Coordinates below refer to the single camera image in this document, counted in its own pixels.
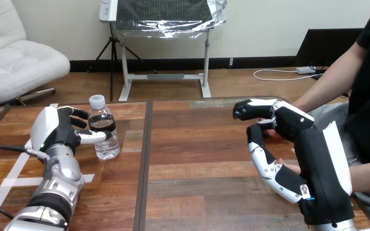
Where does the person's hand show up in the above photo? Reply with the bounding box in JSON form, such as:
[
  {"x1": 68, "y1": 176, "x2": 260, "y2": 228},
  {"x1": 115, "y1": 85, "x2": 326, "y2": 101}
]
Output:
[{"x1": 258, "y1": 118, "x2": 302, "y2": 175}]

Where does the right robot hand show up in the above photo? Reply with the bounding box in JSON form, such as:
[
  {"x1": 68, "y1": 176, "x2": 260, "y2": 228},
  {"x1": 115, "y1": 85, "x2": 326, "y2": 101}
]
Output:
[{"x1": 232, "y1": 98, "x2": 356, "y2": 226}]

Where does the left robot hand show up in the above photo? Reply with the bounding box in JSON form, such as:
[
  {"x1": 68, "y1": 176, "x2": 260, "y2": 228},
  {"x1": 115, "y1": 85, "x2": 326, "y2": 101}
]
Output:
[{"x1": 30, "y1": 106, "x2": 113, "y2": 152}]

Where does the clear water bottle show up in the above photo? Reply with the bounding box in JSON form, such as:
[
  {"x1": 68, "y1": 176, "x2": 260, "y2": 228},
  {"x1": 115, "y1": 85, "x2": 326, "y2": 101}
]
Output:
[{"x1": 88, "y1": 94, "x2": 121, "y2": 160}]

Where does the white cushioned chair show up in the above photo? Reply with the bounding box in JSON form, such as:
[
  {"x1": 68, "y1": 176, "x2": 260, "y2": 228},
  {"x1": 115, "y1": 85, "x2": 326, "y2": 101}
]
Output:
[{"x1": 0, "y1": 0, "x2": 71, "y2": 106}]

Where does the black tripod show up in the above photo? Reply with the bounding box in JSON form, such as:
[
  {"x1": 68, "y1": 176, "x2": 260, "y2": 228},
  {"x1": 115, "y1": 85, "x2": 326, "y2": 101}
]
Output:
[{"x1": 94, "y1": 23, "x2": 144, "y2": 103}]

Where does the white desk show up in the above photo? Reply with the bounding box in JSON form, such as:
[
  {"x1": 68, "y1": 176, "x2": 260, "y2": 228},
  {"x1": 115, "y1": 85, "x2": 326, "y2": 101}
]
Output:
[{"x1": 99, "y1": 0, "x2": 212, "y2": 103}]

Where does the white power strip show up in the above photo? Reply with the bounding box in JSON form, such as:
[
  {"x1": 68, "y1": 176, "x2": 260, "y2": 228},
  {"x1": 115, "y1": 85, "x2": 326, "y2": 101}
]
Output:
[{"x1": 296, "y1": 66, "x2": 316, "y2": 75}]

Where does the dark screen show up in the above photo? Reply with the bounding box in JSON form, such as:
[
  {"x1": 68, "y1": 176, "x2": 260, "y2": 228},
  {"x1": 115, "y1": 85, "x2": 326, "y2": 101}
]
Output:
[{"x1": 294, "y1": 28, "x2": 364, "y2": 68}]

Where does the foil sheet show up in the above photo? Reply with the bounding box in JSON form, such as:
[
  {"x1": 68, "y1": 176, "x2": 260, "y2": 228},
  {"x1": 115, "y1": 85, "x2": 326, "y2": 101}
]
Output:
[{"x1": 112, "y1": 0, "x2": 228, "y2": 39}]

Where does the black cable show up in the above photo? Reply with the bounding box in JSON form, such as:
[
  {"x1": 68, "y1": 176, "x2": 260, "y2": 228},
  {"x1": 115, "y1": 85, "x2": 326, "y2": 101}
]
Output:
[{"x1": 0, "y1": 145, "x2": 50, "y2": 220}]

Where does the tangle of cables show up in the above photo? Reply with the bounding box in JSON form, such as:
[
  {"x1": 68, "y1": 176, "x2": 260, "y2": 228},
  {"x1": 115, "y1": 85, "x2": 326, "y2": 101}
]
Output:
[{"x1": 253, "y1": 62, "x2": 352, "y2": 98}]

